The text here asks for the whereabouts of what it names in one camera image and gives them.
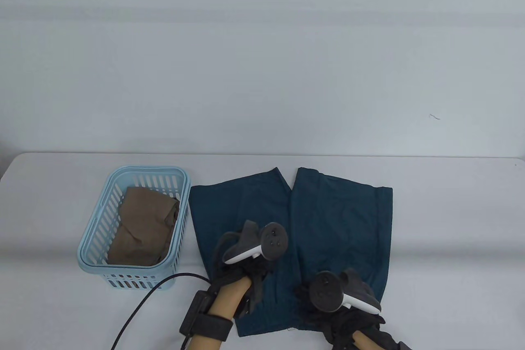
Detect person's right forearm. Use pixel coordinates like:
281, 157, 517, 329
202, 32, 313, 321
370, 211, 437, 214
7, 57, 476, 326
352, 329, 372, 350

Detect person's left forearm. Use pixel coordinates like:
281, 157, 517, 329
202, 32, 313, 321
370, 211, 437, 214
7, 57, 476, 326
192, 275, 252, 350

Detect black cable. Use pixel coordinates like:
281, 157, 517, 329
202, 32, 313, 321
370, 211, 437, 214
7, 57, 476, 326
110, 272, 212, 350

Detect black right wrist strap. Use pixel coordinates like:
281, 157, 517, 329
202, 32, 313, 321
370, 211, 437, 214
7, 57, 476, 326
368, 325, 415, 350

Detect black left wrist strap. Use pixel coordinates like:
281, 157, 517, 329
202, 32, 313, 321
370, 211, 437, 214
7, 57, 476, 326
179, 290, 235, 342

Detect grey white left controller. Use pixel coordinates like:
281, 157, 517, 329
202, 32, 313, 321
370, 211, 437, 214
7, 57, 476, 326
222, 220, 290, 265

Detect black wrist strap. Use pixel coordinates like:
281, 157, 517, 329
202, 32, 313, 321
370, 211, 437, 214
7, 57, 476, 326
368, 325, 415, 350
179, 290, 235, 342

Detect brown folded cloth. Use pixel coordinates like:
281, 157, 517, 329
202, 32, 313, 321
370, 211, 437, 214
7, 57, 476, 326
107, 186, 181, 267

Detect person's right hand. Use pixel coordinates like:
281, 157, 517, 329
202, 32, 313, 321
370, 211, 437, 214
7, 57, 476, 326
295, 282, 386, 350

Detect teal shorts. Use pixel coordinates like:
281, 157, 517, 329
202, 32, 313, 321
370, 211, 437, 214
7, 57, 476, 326
188, 167, 393, 336

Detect person's left hand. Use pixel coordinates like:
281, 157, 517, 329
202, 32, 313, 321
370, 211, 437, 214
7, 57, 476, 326
208, 230, 276, 318

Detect light blue plastic basket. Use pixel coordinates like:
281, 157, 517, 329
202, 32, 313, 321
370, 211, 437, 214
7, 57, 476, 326
77, 165, 192, 291

